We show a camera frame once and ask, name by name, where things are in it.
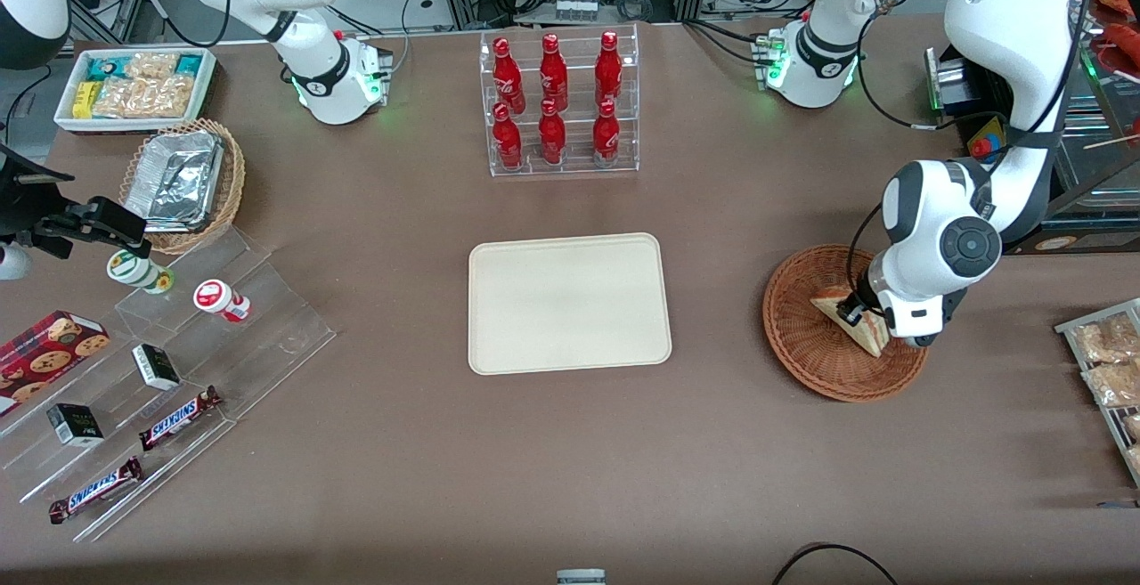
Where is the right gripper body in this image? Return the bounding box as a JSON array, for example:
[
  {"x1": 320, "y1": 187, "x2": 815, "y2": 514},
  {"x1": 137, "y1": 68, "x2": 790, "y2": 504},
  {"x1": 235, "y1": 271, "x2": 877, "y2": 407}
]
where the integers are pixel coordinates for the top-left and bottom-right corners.
[{"x1": 0, "y1": 184, "x2": 41, "y2": 281}]

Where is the triangle sandwich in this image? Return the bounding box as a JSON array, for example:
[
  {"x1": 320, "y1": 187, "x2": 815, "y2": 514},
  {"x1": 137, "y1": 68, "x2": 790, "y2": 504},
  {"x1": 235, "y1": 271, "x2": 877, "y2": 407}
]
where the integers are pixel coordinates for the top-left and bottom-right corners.
[{"x1": 809, "y1": 285, "x2": 892, "y2": 360}]

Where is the aluminium foil tray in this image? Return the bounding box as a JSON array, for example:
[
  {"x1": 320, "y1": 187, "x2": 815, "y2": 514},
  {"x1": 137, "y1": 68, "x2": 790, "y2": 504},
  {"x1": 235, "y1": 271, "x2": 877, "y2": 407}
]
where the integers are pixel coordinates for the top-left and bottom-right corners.
[{"x1": 123, "y1": 129, "x2": 225, "y2": 232}]

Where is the brown round wicker basket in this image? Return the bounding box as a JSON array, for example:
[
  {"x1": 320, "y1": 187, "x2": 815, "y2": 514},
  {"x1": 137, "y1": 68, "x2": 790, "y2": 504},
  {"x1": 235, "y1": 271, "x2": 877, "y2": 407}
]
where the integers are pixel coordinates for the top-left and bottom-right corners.
[{"x1": 762, "y1": 244, "x2": 930, "y2": 404}]

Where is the light tan wicker basket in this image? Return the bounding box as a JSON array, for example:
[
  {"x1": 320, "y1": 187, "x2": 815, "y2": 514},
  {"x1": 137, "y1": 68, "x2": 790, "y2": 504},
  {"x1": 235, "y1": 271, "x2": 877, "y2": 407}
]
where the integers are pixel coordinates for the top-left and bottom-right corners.
[{"x1": 118, "y1": 118, "x2": 247, "y2": 256}]

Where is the beige plastic tray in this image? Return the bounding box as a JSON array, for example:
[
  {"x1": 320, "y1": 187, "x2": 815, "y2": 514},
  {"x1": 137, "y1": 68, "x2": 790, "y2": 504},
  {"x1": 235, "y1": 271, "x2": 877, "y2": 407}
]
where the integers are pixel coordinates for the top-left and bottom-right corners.
[{"x1": 468, "y1": 232, "x2": 674, "y2": 378}]

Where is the green white drink bottle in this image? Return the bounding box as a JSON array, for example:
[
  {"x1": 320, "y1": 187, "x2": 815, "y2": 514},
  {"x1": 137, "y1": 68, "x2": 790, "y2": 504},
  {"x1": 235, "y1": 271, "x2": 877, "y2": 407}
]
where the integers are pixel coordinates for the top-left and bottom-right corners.
[{"x1": 106, "y1": 248, "x2": 175, "y2": 296}]

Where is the white rectangular snack bin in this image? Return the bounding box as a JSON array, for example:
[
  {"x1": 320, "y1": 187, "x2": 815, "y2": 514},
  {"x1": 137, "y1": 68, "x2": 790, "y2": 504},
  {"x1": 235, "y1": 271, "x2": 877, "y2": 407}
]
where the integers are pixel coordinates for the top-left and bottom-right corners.
[{"x1": 53, "y1": 46, "x2": 219, "y2": 136}]

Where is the red cookie box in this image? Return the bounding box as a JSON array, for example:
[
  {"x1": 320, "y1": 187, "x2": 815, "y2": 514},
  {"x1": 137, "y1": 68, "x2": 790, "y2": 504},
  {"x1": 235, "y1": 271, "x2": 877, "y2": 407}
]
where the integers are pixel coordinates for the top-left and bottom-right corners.
[{"x1": 0, "y1": 310, "x2": 111, "y2": 418}]

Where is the large clear cracker bag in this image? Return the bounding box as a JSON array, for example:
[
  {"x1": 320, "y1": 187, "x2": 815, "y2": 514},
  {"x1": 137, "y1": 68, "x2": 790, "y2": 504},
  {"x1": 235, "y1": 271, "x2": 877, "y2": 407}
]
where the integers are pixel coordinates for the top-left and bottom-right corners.
[{"x1": 92, "y1": 76, "x2": 195, "y2": 120}]

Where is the red white drink bottle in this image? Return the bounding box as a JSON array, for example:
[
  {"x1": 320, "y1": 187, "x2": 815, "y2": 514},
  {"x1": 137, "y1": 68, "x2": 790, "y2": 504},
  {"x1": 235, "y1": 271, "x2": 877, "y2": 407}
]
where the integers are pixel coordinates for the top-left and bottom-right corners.
[{"x1": 193, "y1": 279, "x2": 252, "y2": 324}]

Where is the small black box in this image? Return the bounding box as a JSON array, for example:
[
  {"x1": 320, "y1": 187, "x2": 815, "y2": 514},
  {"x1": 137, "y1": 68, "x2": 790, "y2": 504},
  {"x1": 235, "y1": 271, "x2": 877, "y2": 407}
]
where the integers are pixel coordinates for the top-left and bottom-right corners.
[
  {"x1": 45, "y1": 402, "x2": 106, "y2": 449},
  {"x1": 131, "y1": 344, "x2": 183, "y2": 392}
]

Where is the small clear cracker bag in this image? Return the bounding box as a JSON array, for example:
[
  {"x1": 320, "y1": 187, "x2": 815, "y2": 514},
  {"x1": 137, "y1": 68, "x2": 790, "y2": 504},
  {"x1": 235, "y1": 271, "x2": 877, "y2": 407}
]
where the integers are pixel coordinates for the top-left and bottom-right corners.
[{"x1": 123, "y1": 51, "x2": 181, "y2": 80}]

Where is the yellow emergency stop box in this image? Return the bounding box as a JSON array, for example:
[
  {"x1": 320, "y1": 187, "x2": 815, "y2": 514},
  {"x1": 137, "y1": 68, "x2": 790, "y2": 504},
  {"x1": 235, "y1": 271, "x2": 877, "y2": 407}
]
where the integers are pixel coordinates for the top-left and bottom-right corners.
[{"x1": 969, "y1": 116, "x2": 1009, "y2": 165}]

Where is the clear acrylic step shelf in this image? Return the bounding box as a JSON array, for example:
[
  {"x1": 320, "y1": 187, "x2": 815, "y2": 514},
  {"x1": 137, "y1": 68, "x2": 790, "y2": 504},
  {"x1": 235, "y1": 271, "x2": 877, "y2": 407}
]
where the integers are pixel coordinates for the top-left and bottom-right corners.
[{"x1": 0, "y1": 226, "x2": 338, "y2": 543}]

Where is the Snickers chocolate bar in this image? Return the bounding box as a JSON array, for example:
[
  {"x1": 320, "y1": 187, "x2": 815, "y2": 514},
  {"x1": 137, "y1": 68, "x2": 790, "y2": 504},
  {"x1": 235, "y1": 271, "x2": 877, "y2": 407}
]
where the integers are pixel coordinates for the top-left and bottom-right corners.
[
  {"x1": 138, "y1": 386, "x2": 224, "y2": 452},
  {"x1": 48, "y1": 457, "x2": 144, "y2": 525}
]

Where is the glass display cabinet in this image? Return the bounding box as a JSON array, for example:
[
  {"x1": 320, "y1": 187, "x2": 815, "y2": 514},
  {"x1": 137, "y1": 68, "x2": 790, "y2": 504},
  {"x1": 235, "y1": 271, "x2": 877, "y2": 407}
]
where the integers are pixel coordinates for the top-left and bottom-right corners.
[{"x1": 1002, "y1": 0, "x2": 1140, "y2": 256}]

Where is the black control box green light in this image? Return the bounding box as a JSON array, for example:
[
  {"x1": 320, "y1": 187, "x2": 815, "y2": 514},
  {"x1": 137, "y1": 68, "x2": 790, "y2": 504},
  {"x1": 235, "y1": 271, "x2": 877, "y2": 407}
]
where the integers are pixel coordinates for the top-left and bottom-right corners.
[{"x1": 924, "y1": 45, "x2": 985, "y2": 118}]

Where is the red cola bottle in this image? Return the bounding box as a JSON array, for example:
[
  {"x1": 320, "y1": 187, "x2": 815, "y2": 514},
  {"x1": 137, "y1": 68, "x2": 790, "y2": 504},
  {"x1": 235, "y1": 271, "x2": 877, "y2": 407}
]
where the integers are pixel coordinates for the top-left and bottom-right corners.
[
  {"x1": 594, "y1": 30, "x2": 623, "y2": 108},
  {"x1": 492, "y1": 102, "x2": 524, "y2": 170},
  {"x1": 592, "y1": 100, "x2": 621, "y2": 167},
  {"x1": 492, "y1": 37, "x2": 526, "y2": 114},
  {"x1": 539, "y1": 33, "x2": 569, "y2": 111},
  {"x1": 538, "y1": 99, "x2": 567, "y2": 166}
]

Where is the clear acrylic bottle rack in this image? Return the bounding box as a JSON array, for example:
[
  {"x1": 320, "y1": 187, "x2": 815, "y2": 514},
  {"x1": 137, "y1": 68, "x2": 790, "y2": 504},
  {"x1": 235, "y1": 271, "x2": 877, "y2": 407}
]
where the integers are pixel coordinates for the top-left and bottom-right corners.
[{"x1": 478, "y1": 22, "x2": 641, "y2": 179}]

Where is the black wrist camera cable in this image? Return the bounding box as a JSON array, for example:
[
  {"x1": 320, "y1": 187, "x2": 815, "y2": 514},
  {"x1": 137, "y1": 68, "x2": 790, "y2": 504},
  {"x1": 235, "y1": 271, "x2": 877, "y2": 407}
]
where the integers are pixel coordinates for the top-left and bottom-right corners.
[{"x1": 845, "y1": 202, "x2": 887, "y2": 301}]

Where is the grey wire tray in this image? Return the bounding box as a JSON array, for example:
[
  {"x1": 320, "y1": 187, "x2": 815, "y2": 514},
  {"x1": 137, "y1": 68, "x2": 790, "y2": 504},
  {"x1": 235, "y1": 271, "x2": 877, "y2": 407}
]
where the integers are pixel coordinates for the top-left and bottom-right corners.
[{"x1": 1054, "y1": 297, "x2": 1140, "y2": 488}]

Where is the black looped cable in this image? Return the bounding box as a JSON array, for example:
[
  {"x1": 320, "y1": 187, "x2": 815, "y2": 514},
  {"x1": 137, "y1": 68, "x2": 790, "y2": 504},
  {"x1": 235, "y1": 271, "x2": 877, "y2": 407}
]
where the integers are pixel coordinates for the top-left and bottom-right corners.
[{"x1": 770, "y1": 542, "x2": 900, "y2": 585}]

